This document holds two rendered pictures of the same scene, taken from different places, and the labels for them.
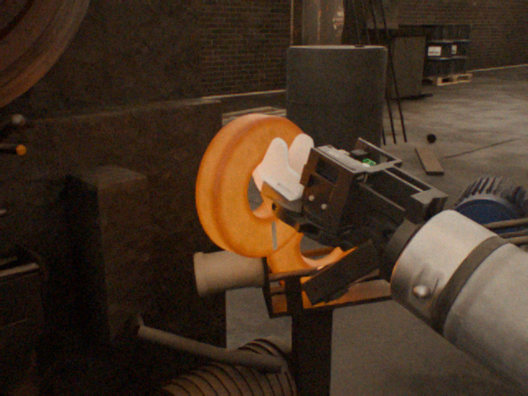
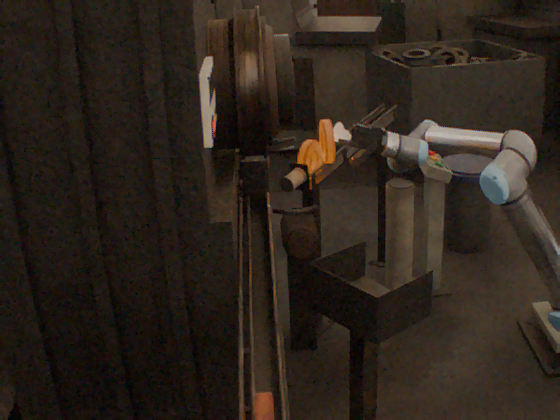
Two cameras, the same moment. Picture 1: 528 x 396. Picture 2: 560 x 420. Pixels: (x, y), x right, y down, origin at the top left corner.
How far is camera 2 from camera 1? 2.25 m
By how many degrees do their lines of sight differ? 46
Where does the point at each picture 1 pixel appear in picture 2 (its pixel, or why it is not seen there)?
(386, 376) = not seen: hidden behind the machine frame
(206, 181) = (330, 141)
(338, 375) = not seen: hidden behind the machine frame
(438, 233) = (391, 136)
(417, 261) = (391, 143)
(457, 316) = (402, 151)
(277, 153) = (340, 129)
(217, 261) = (294, 176)
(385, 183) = (372, 129)
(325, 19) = not seen: outside the picture
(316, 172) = (358, 130)
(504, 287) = (407, 142)
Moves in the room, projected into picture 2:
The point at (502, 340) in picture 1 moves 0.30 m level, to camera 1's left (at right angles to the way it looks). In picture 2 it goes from (411, 152) to (364, 176)
